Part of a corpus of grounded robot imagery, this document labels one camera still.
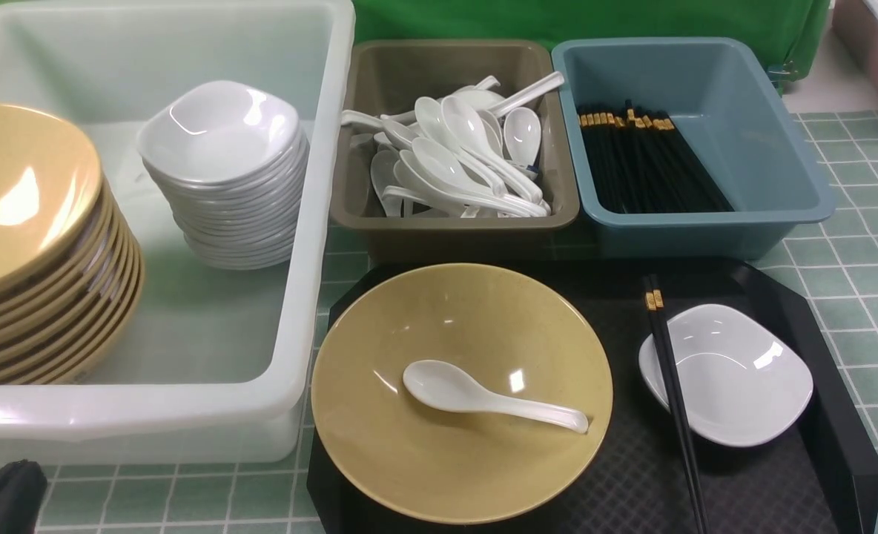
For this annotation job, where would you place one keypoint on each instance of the white ceramic soup spoon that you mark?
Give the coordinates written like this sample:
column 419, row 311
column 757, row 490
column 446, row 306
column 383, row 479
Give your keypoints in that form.
column 443, row 386

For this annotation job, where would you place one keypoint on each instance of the yellow noodle bowl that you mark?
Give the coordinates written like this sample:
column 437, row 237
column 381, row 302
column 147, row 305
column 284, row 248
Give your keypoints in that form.
column 515, row 336

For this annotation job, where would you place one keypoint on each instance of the black chopstick gold band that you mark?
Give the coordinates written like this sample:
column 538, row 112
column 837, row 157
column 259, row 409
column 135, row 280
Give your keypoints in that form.
column 672, row 400
column 669, row 348

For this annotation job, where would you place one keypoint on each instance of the white square sauce dish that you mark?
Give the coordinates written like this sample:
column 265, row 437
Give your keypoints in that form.
column 742, row 385

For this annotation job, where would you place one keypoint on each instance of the pile of white spoons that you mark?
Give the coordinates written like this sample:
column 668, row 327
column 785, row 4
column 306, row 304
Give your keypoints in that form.
column 472, row 153

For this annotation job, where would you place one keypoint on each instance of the brown plastic spoon bin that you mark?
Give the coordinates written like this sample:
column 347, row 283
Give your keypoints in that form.
column 385, row 78

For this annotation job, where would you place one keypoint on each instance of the bundle of black chopsticks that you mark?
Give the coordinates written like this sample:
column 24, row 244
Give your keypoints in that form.
column 641, row 164

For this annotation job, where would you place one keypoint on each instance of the stack of white dishes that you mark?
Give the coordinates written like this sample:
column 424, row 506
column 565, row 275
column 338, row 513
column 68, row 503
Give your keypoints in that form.
column 231, row 161

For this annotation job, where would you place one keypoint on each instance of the large translucent white tub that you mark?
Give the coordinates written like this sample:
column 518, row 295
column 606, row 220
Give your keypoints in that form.
column 212, row 365

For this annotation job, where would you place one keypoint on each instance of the blue plastic chopstick bin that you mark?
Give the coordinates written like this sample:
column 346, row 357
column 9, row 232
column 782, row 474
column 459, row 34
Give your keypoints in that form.
column 722, row 101

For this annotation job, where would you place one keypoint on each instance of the stack of yellow bowls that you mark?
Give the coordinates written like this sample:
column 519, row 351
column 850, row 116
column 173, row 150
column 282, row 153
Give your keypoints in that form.
column 71, row 270

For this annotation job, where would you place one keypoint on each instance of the black serving tray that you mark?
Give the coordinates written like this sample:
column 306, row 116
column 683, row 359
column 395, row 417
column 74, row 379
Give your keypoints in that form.
column 819, row 476

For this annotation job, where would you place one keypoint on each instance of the black object bottom left corner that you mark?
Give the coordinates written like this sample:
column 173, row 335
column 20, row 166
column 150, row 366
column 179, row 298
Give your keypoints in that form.
column 23, row 487

